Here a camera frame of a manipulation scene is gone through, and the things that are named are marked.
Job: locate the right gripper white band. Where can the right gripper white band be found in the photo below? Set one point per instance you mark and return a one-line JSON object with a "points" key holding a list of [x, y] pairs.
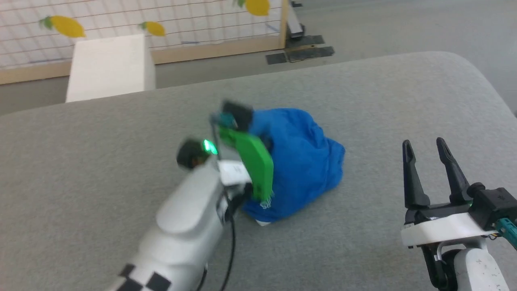
{"points": [[444, 228]]}

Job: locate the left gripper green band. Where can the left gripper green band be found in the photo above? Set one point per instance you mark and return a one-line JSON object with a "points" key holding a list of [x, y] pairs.
{"points": [[254, 157]]}

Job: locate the blue shorts with white stripe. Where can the blue shorts with white stripe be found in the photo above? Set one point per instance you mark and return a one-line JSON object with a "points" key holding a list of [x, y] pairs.
{"points": [[303, 161]]}

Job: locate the small black floor mat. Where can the small black floor mat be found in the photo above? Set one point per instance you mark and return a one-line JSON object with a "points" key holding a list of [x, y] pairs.
{"points": [[276, 58]]}

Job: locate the long black floor mat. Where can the long black floor mat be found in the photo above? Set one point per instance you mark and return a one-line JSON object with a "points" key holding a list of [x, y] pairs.
{"points": [[313, 53]]}

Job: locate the dark grey floor mat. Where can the dark grey floor mat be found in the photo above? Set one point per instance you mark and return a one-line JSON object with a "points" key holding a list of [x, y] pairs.
{"points": [[306, 40]]}

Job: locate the grey fabric sofa cushion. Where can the grey fabric sofa cushion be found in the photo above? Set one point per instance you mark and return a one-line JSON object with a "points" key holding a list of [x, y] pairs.
{"points": [[121, 141]]}

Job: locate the grey metal bar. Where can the grey metal bar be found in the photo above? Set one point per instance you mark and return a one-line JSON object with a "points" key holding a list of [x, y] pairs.
{"points": [[295, 22]]}

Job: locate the small yellow lemon decoration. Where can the small yellow lemon decoration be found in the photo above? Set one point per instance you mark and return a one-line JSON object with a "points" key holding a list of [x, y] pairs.
{"points": [[154, 28]]}

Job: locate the white rectangular box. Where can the white rectangular box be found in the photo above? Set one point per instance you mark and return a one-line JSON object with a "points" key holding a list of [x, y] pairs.
{"points": [[109, 66]]}

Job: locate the large yellow lemon decoration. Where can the large yellow lemon decoration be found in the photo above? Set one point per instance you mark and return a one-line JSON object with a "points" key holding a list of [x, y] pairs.
{"points": [[66, 26]]}

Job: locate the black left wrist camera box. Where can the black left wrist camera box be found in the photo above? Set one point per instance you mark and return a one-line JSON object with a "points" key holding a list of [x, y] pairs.
{"points": [[238, 113]]}

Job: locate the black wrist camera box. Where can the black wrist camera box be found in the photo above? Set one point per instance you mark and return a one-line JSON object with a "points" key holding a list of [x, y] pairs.
{"points": [[494, 204], [238, 113]]}

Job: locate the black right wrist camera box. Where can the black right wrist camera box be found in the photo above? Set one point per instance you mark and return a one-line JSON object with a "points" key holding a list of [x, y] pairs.
{"points": [[494, 204]]}

